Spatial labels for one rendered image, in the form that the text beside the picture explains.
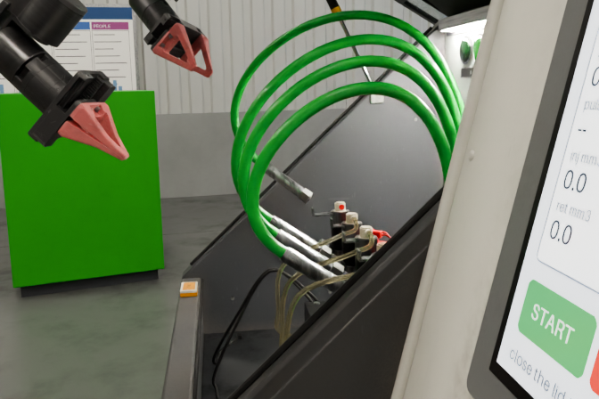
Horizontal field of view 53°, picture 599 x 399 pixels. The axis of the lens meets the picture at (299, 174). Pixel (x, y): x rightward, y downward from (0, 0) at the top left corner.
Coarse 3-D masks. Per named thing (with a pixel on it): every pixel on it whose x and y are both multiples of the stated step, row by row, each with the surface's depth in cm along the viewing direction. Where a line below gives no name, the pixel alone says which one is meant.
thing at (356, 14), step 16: (320, 16) 94; (336, 16) 93; (352, 16) 93; (368, 16) 92; (384, 16) 92; (288, 32) 96; (416, 32) 91; (272, 48) 97; (432, 48) 91; (256, 64) 98; (240, 80) 99; (448, 80) 91; (240, 96) 99
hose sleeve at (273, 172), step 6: (270, 168) 100; (276, 168) 100; (270, 174) 100; (276, 174) 99; (282, 174) 100; (276, 180) 100; (282, 180) 99; (288, 180) 99; (288, 186) 99; (294, 186) 99; (300, 186) 99; (294, 192) 99; (300, 192) 99
